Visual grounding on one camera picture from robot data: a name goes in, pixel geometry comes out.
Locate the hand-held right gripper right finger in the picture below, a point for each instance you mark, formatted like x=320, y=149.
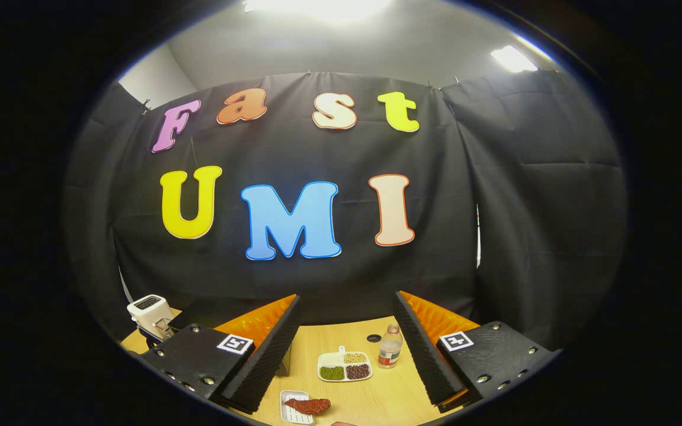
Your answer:
x=427, y=361

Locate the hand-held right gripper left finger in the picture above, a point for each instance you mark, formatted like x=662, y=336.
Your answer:
x=270, y=361

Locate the black electric oven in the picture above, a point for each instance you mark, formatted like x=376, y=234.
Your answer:
x=286, y=361

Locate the red-brown meat piece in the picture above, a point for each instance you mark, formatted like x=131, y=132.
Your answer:
x=308, y=405

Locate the clear plastic bottle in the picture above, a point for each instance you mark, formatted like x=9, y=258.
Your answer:
x=389, y=349

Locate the small white ridged tray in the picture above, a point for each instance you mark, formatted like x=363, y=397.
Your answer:
x=290, y=415

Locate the divided plate of beans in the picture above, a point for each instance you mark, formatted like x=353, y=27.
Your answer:
x=345, y=365

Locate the black backdrop cloth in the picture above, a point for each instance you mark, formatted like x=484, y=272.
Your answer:
x=317, y=284

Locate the white toaster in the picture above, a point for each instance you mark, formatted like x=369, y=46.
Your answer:
x=148, y=313

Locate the small ceiling light panel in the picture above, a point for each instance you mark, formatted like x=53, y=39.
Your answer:
x=512, y=59

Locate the large ceiling light panel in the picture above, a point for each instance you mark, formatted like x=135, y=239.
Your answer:
x=317, y=6

